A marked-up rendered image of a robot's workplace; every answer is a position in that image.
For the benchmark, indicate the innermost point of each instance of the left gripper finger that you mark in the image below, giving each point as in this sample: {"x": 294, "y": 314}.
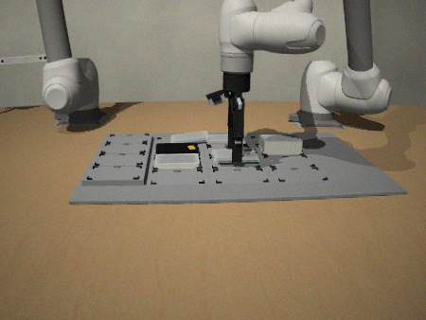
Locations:
{"x": 238, "y": 129}
{"x": 230, "y": 125}

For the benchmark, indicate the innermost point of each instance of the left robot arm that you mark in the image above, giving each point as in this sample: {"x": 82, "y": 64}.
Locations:
{"x": 292, "y": 29}

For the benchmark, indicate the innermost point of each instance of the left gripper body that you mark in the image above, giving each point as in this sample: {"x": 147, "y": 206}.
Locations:
{"x": 236, "y": 84}

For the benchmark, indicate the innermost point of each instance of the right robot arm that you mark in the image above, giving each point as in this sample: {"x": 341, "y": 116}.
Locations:
{"x": 68, "y": 83}

